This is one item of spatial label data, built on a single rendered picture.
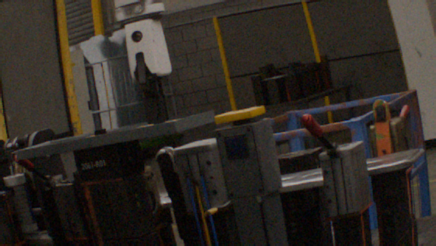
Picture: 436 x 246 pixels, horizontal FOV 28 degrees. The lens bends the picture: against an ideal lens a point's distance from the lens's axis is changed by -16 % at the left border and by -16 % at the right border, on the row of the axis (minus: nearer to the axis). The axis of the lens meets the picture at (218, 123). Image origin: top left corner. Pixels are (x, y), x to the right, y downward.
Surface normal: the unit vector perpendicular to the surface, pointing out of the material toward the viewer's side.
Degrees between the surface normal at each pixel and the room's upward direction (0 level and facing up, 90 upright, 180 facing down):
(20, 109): 91
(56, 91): 90
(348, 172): 90
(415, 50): 90
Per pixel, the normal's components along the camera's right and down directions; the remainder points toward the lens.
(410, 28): -0.46, 0.14
